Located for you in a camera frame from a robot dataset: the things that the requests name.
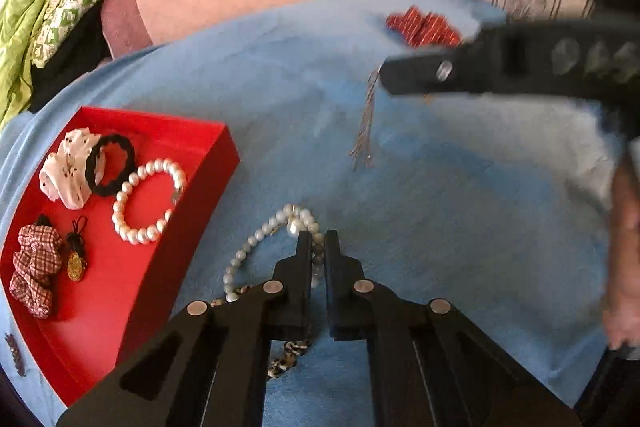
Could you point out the dark cloth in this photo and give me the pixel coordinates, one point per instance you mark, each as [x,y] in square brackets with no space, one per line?
[70,57]

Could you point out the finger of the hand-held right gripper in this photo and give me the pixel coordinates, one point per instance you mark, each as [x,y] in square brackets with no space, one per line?
[475,67]

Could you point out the blue blanket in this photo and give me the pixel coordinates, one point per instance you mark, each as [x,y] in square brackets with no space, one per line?
[450,207]

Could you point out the white cherry-print scrunchie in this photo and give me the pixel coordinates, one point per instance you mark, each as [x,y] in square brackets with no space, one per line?
[65,172]

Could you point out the red polka-dot scrunchie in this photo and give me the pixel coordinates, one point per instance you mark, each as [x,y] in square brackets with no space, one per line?
[415,24]

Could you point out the person's right hand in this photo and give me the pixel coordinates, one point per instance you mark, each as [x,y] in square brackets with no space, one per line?
[622,257]

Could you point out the red plaid scrunchie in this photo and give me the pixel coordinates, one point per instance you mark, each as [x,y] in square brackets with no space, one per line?
[35,267]

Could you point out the red tray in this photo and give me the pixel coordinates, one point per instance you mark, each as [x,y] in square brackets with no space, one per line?
[125,267]

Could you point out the black scrunchie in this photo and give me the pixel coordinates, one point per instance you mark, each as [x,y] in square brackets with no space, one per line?
[92,179]

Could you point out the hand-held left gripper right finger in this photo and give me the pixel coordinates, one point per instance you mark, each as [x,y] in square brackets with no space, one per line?
[332,257]

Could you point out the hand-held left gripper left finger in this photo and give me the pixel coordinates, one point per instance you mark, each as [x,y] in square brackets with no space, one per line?
[303,252]

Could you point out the dark beaded hair clip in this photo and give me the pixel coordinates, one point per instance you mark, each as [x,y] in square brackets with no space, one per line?
[14,352]

